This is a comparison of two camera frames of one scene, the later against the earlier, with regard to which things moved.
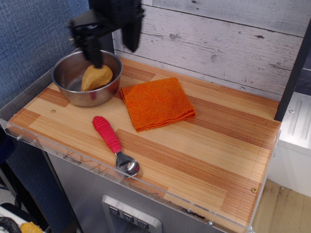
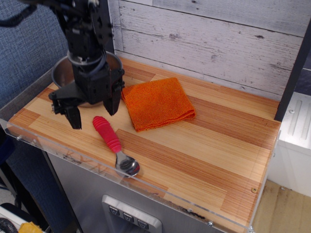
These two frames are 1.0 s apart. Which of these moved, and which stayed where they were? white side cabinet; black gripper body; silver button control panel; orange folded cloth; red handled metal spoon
Moved: black gripper body
Stayed: silver button control panel; red handled metal spoon; orange folded cloth; white side cabinet
